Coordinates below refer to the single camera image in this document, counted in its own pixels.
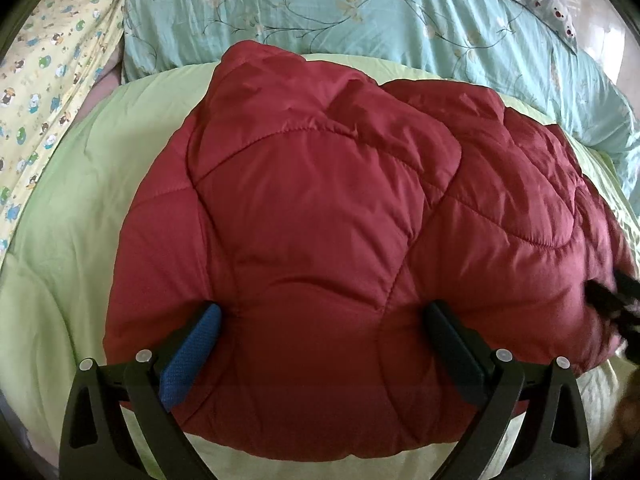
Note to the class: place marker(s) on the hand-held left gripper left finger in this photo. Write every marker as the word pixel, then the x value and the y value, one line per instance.
pixel 192 360

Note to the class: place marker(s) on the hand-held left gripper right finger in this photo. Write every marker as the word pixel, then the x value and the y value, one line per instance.
pixel 455 355

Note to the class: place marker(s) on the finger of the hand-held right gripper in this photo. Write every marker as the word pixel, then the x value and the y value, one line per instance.
pixel 605 296

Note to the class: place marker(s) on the red quilted puffer jacket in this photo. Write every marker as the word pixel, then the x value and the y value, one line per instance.
pixel 300 210

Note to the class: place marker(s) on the light green bed sheet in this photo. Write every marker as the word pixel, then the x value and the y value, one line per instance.
pixel 100 185

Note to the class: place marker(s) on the yellow cartoon print sheet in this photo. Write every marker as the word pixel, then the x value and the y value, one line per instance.
pixel 50 60

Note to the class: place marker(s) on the teal floral quilt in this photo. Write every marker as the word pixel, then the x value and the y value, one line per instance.
pixel 400 20

